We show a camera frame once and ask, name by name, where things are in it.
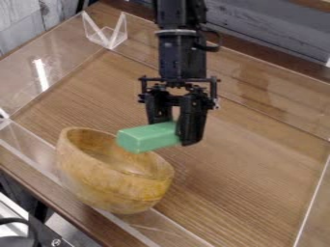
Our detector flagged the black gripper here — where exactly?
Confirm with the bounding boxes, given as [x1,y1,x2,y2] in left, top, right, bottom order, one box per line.
[138,29,220,146]

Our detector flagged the green rectangular block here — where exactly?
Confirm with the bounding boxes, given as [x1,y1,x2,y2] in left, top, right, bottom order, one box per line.
[116,122,180,153]

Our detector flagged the brown wooden bowl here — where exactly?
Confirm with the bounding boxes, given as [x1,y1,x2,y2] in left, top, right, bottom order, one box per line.
[54,127,173,214]

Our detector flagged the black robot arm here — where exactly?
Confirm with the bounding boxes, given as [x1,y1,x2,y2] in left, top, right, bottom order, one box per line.
[138,0,220,146]

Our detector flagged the clear acrylic tray wall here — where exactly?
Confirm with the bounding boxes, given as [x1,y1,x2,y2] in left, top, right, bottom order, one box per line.
[0,4,330,247]

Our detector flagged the clear acrylic corner bracket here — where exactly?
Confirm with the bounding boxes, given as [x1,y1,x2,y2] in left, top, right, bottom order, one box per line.
[81,12,128,50]

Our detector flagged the black metal table frame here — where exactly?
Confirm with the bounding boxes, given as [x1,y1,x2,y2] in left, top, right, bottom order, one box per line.
[0,172,101,247]

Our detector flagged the black cable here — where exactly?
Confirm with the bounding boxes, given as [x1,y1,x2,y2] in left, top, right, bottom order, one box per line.
[0,216,42,247]

